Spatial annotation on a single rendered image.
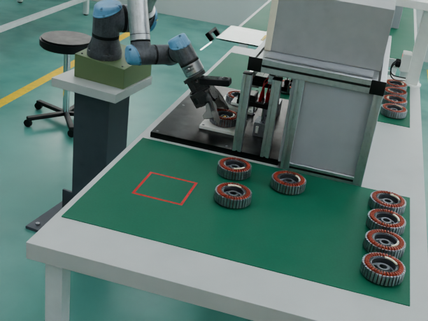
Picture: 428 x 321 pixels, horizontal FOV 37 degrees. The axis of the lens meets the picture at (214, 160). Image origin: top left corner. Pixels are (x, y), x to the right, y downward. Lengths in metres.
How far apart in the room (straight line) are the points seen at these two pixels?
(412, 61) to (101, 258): 2.19
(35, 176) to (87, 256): 2.02
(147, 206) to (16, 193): 1.68
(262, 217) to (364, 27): 0.70
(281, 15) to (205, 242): 0.83
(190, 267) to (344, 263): 0.42
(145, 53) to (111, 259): 0.99
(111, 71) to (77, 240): 1.21
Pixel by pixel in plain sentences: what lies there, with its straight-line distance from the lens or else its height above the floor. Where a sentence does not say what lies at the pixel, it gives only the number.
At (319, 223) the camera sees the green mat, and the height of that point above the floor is 0.75.
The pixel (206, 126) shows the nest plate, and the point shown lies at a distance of 2.38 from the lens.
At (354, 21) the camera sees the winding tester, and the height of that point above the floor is 1.26.
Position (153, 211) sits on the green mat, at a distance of 1.86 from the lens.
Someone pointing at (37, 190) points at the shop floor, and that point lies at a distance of 3.51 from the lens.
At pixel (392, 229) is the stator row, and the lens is 1.93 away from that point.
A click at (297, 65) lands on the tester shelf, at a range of 2.09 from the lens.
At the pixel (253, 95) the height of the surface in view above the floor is 0.92.
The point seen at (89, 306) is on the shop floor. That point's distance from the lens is 2.70.
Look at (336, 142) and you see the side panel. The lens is 2.16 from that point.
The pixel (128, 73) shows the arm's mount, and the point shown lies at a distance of 2.78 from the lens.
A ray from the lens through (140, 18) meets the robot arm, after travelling 2.43.
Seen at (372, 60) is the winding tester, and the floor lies 1.15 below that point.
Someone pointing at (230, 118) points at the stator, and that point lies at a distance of 2.39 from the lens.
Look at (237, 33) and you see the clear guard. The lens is 2.59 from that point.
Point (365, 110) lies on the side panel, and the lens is 2.12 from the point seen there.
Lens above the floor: 1.69
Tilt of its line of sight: 25 degrees down
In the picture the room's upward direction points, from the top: 7 degrees clockwise
